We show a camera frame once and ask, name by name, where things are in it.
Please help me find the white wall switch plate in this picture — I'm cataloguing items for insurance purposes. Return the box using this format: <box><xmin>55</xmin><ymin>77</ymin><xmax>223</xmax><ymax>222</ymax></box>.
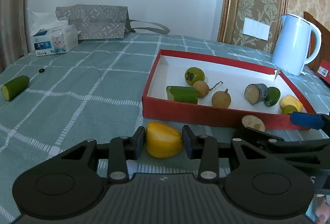
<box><xmin>242</xmin><ymin>17</ymin><xmax>270</xmax><ymax>41</ymax></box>

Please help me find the beige patterned curtain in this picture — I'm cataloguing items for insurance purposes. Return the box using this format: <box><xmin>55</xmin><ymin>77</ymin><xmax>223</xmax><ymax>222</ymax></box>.
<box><xmin>0</xmin><ymin>0</ymin><xmax>28</xmax><ymax>72</ymax></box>

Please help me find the person's hand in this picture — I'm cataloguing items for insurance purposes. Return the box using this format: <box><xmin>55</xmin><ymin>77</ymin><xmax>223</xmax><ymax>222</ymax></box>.
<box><xmin>316</xmin><ymin>194</ymin><xmax>329</xmax><ymax>223</ymax></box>

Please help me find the grey patterned paper bag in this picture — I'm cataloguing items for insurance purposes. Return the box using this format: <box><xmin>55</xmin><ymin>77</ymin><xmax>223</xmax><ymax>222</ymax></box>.
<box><xmin>55</xmin><ymin>5</ymin><xmax>170</xmax><ymax>40</ymax></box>

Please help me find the cut pale eggplant slice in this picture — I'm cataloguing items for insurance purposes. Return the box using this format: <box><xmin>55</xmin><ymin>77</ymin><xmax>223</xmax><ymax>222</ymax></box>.
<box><xmin>241</xmin><ymin>115</ymin><xmax>266</xmax><ymax>132</ymax></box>

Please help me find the brown longan with stem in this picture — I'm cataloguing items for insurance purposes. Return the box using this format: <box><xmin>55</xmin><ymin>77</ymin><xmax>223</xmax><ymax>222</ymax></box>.
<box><xmin>192</xmin><ymin>80</ymin><xmax>223</xmax><ymax>98</ymax></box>

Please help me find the white electric kettle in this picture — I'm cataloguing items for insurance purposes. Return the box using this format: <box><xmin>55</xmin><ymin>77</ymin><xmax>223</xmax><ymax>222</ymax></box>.
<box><xmin>271</xmin><ymin>14</ymin><xmax>322</xmax><ymax>75</ymax></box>

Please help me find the yellow fruit chunk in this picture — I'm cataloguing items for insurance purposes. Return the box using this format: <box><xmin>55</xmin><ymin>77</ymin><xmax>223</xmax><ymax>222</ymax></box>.
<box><xmin>146</xmin><ymin>121</ymin><xmax>183</xmax><ymax>159</ymax></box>

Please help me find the yellow jackfruit piece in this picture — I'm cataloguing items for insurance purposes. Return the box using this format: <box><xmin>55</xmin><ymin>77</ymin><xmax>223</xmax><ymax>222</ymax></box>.
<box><xmin>280</xmin><ymin>94</ymin><xmax>303</xmax><ymax>112</ymax></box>

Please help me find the tissue pack with cat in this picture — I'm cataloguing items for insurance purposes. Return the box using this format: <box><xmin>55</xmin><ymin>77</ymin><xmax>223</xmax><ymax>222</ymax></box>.
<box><xmin>27</xmin><ymin>9</ymin><xmax>78</xmax><ymax>56</ymax></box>

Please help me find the red shallow cardboard box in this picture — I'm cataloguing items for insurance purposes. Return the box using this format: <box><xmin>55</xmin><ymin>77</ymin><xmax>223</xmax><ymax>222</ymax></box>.
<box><xmin>142</xmin><ymin>50</ymin><xmax>315</xmax><ymax>130</ymax></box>

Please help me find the cucumber piece far left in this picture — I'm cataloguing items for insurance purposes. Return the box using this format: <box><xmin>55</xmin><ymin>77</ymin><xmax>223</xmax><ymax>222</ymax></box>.
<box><xmin>1</xmin><ymin>75</ymin><xmax>30</xmax><ymax>101</ymax></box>

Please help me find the wooden chair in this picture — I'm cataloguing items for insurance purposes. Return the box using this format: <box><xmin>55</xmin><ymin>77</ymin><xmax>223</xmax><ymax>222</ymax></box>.
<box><xmin>303</xmin><ymin>11</ymin><xmax>330</xmax><ymax>86</ymax></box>

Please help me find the small green persimmon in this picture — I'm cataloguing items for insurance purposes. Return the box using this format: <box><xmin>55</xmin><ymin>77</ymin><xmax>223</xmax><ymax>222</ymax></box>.
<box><xmin>281</xmin><ymin>104</ymin><xmax>298</xmax><ymax>115</ymax></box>

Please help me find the green mango piece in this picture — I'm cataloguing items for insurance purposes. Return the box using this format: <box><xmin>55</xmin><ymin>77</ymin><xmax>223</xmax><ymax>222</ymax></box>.
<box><xmin>263</xmin><ymin>87</ymin><xmax>281</xmax><ymax>107</ymax></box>

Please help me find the cucumber piece large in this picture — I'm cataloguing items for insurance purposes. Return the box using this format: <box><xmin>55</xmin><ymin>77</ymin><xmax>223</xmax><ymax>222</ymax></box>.
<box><xmin>166</xmin><ymin>86</ymin><xmax>198</xmax><ymax>104</ymax></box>

